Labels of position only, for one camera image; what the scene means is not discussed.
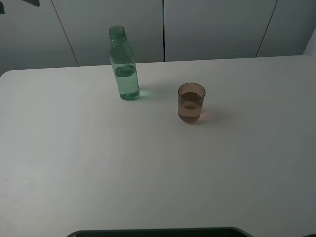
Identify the green transparent water bottle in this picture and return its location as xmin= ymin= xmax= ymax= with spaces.
xmin=109 ymin=26 xmax=140 ymax=101

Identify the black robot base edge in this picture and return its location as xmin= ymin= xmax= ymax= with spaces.
xmin=69 ymin=227 xmax=251 ymax=237

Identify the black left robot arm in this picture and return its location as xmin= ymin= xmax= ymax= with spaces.
xmin=0 ymin=0 xmax=40 ymax=14

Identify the pink translucent plastic cup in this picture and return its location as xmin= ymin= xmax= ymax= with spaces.
xmin=178 ymin=82 xmax=206 ymax=124

